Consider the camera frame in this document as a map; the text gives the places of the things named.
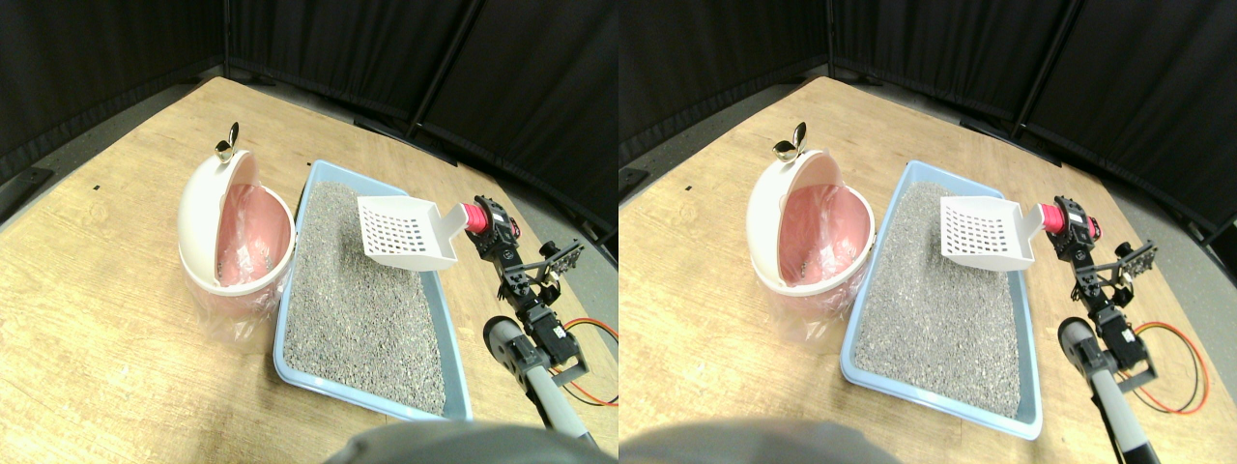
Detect white bin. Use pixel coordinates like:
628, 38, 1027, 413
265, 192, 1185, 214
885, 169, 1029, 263
745, 122, 877, 327
177, 122, 297, 336

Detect white scoop with red handle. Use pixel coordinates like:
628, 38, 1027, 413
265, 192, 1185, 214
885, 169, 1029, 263
356, 194, 485, 273
939, 194, 1065, 273

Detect blue litter tray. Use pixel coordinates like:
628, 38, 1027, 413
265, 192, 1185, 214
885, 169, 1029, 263
838, 159, 1046, 442
272, 159, 475, 423

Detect black bracket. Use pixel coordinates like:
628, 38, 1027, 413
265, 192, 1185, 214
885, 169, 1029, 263
503, 241, 587, 291
1087, 241, 1160, 290

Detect orange wire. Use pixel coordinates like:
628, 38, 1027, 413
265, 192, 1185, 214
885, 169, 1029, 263
563, 317, 619, 407
1132, 321, 1212, 416

